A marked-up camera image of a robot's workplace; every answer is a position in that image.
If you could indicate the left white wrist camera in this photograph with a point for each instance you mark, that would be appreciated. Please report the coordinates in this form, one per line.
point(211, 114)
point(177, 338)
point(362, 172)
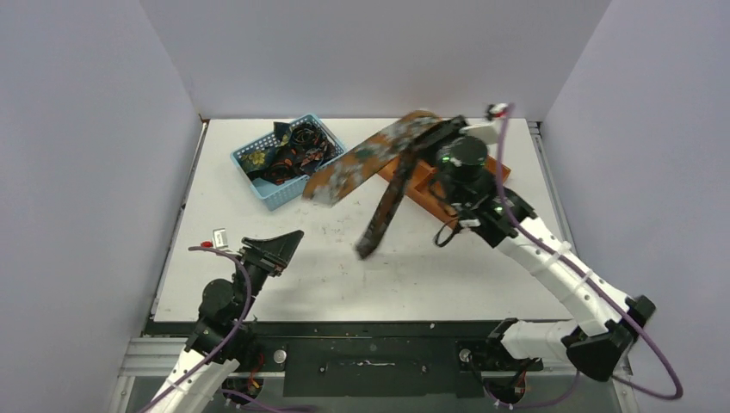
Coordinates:
point(219, 239)

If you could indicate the orange floral necktie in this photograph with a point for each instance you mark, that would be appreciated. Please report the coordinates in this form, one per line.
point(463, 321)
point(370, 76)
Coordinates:
point(337, 180)

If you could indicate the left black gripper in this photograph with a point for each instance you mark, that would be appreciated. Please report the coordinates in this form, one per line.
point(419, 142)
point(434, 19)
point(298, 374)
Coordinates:
point(273, 254)

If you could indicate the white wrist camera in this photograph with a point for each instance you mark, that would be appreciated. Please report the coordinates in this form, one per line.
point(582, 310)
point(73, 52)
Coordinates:
point(219, 239)
point(490, 128)

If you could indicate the light blue plastic basket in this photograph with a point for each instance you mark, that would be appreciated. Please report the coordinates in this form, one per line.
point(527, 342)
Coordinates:
point(274, 196)

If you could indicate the dark tie with yellow flowers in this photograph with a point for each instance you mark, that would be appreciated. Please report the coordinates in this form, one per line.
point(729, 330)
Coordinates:
point(254, 163)

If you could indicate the orange wooden compartment tray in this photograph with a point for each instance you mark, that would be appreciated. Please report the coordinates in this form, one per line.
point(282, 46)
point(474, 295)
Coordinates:
point(418, 188)

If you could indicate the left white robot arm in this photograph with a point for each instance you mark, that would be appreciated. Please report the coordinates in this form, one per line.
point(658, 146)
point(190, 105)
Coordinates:
point(222, 340)

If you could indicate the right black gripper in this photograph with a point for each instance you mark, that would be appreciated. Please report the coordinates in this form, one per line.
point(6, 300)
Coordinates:
point(443, 133)

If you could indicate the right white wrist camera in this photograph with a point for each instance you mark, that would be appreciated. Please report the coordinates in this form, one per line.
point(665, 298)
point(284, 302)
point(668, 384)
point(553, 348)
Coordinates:
point(490, 128)

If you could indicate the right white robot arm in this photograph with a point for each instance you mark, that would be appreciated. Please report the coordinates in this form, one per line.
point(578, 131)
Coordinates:
point(604, 320)

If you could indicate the black metal base plate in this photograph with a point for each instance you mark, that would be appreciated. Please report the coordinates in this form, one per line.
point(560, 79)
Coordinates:
point(373, 359)

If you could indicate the black tie with orange swirls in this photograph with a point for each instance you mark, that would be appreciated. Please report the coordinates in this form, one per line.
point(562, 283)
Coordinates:
point(303, 149)

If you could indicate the aluminium frame rail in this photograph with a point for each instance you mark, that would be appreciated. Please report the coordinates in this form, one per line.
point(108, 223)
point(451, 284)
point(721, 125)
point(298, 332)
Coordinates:
point(626, 397)

